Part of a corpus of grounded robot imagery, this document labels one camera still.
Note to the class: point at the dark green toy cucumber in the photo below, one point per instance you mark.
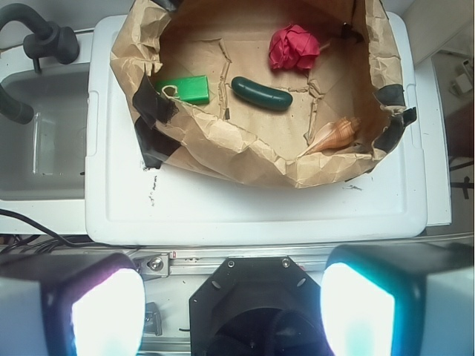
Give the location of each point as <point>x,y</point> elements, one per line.
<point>261,95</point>

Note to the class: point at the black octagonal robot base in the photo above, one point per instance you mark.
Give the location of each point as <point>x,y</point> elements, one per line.
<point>257,306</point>

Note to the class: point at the green rectangular block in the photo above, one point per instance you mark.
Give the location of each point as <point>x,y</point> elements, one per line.
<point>193,89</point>

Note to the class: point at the grey sink basin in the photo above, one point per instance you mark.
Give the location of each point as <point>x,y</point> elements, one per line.
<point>45,159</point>

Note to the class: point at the white plastic bin lid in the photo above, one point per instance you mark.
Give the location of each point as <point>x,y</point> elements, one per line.
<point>128,204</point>

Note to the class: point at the crumpled brown paper bag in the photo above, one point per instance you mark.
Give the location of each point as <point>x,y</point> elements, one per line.
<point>358,74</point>

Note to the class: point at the black sink faucet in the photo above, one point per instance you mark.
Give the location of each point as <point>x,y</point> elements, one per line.
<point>47,39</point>

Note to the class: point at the aluminium extrusion rail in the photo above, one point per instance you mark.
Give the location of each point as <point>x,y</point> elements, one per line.
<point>195,261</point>

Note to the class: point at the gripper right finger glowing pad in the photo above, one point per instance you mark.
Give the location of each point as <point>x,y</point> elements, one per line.
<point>399,299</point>

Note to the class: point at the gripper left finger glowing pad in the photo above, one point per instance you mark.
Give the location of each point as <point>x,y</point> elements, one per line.
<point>71,304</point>

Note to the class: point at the orange spiral sea shell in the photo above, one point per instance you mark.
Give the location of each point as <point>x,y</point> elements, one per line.
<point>334,135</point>

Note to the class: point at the crumpled red paper ball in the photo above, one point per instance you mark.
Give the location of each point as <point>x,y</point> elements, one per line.
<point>293,47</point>

